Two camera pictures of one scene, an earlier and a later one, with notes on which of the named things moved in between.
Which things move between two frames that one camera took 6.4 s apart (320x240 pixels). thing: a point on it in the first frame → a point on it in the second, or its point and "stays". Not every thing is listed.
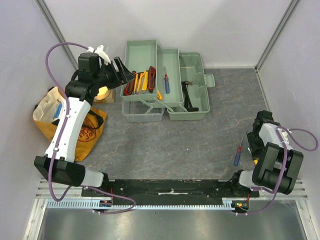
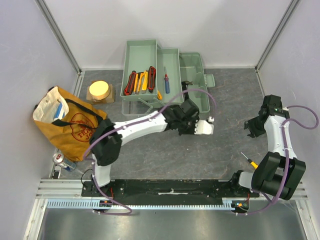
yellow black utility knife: (136, 82) stays
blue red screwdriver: (167, 82) stays
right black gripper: (253, 141) → (250, 127)
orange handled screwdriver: (159, 95) stays
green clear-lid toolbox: (165, 80) stays
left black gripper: (125, 74) → (194, 120)
